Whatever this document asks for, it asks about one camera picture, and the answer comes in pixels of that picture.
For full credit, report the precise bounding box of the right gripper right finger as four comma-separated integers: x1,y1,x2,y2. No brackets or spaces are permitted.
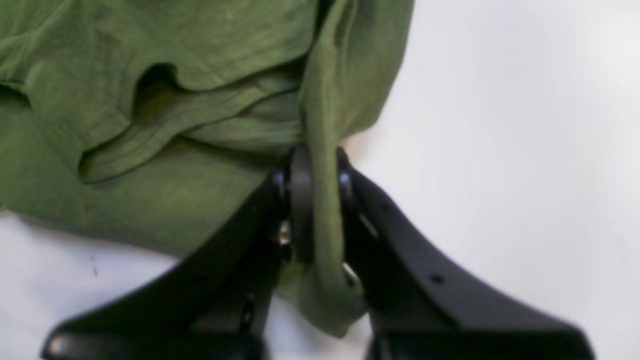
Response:
290,146,597,360

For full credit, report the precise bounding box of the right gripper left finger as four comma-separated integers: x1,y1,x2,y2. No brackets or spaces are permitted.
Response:
40,152,293,360

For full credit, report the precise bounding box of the olive green T-shirt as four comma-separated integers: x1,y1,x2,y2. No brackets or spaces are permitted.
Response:
1,0,415,338

